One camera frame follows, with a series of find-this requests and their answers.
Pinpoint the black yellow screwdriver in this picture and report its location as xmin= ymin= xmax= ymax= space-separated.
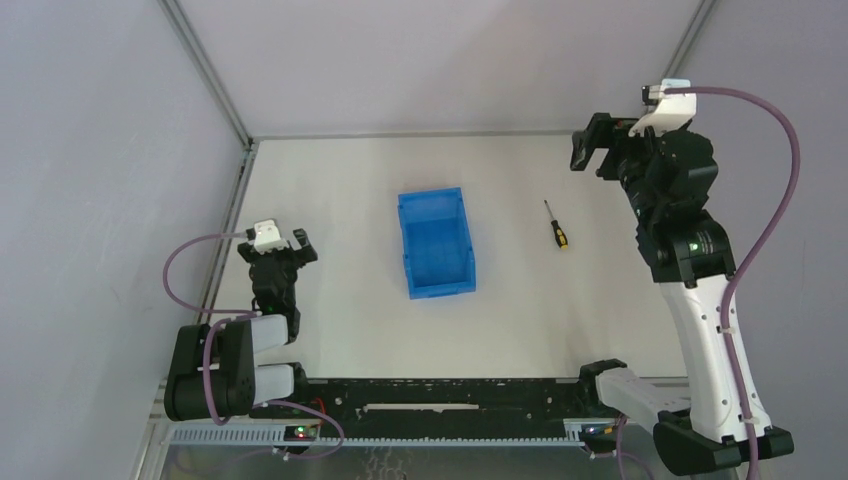
xmin=544 ymin=200 xmax=569 ymax=249

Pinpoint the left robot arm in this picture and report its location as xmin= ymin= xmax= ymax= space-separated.
xmin=164 ymin=221 xmax=318 ymax=425

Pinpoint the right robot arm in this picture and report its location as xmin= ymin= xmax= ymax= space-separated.
xmin=570 ymin=113 xmax=795 ymax=476

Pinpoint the blue plastic bin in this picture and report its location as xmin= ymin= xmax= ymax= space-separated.
xmin=397 ymin=187 xmax=477 ymax=300

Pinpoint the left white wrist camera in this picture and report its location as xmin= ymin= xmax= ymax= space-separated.
xmin=246 ymin=219 xmax=290 ymax=255

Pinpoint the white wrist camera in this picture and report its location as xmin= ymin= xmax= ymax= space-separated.
xmin=628 ymin=78 xmax=697 ymax=137
xmin=246 ymin=219 xmax=290 ymax=255

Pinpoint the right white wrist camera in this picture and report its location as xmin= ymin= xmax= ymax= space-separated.
xmin=628 ymin=78 xmax=697 ymax=137

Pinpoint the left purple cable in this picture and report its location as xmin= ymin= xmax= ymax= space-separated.
xmin=162 ymin=232 xmax=346 ymax=462

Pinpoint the aluminium frame back rail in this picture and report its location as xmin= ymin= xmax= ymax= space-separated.
xmin=252 ymin=128 xmax=579 ymax=144

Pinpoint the aluminium frame rail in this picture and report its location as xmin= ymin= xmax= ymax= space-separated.
xmin=632 ymin=0 xmax=720 ymax=352
xmin=252 ymin=128 xmax=579 ymax=144
xmin=157 ymin=0 xmax=257 ymax=310

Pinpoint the aluminium frame right rail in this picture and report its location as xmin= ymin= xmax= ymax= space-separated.
xmin=632 ymin=0 xmax=720 ymax=352

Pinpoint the grey slotted cable duct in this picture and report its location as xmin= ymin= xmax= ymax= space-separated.
xmin=165 ymin=423 xmax=584 ymax=446

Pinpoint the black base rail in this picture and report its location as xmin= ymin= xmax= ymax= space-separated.
xmin=295 ymin=378 xmax=619 ymax=441

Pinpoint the aluminium frame left rail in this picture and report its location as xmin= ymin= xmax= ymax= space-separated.
xmin=157 ymin=0 xmax=257 ymax=310

